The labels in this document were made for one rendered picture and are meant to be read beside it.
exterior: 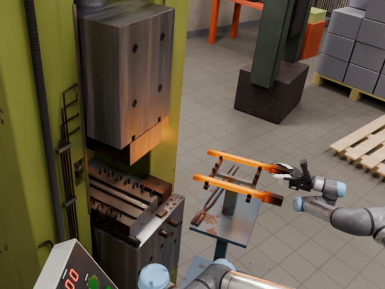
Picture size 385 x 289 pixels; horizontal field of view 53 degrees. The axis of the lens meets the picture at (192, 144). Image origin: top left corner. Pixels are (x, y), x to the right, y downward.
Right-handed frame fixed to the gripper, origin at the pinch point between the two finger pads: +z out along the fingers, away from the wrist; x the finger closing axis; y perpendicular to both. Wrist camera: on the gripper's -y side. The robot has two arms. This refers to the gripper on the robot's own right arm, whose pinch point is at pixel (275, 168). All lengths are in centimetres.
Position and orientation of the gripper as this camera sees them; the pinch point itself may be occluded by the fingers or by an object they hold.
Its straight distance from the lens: 203.7
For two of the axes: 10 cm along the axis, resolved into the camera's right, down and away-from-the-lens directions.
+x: 3.3, -4.9, 8.1
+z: -9.4, -2.5, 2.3
